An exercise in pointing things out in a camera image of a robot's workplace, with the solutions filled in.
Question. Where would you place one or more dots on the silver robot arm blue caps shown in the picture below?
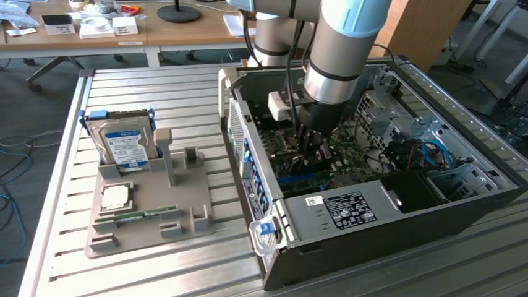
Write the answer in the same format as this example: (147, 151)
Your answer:
(337, 46)

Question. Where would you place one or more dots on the black round lamp base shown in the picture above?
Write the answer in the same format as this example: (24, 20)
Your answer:
(177, 14)

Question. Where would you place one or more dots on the red orange small item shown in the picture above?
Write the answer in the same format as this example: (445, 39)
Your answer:
(131, 10)

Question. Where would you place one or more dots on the silver disk bay bracket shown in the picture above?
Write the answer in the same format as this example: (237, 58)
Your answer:
(465, 179)

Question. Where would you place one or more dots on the silver hard disk blue label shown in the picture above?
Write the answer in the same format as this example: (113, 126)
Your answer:
(123, 145)

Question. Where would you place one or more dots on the small white box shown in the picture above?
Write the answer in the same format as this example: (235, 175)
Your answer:
(124, 26)

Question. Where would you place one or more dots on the white tape roll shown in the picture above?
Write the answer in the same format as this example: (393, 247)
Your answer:
(95, 22)

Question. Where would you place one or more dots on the green motherboard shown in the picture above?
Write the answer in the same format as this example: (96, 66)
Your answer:
(351, 167)

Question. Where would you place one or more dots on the wooden cabinet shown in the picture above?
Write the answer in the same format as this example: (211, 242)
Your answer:
(424, 31)

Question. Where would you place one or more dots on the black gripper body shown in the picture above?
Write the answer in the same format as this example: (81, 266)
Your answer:
(319, 119)

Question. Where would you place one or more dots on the silver CPU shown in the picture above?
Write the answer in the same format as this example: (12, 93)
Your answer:
(115, 196)

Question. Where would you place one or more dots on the white box black top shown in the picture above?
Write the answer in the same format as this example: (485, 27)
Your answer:
(59, 24)

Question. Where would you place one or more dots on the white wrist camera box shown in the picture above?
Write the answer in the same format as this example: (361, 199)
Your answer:
(279, 106)

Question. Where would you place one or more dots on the clear plastic bag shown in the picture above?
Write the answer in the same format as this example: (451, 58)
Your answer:
(16, 18)

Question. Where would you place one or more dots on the black open PC case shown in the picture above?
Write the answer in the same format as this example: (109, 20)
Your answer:
(371, 253)

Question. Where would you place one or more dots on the green RAM stick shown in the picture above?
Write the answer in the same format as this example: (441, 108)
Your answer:
(128, 216)

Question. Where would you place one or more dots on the blue disk caddy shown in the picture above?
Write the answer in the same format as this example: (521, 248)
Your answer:
(97, 115)

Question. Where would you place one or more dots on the flat white box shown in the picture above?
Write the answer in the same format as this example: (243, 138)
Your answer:
(96, 33)

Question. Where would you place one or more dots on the blue case latch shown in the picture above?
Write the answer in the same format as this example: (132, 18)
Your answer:
(264, 228)

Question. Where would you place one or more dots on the grey parts rack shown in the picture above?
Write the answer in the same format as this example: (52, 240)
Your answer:
(152, 216)

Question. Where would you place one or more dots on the silver perforated drive cage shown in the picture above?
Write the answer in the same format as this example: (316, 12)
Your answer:
(379, 114)

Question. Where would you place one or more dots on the grey power supply unit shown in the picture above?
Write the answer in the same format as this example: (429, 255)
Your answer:
(305, 222)

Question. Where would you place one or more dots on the white paper stack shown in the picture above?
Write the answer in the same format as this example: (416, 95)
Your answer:
(237, 26)

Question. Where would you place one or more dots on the wooden desk white frame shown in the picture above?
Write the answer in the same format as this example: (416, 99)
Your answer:
(193, 31)
(61, 41)

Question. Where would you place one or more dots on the white table frame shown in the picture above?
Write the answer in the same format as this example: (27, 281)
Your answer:
(495, 28)

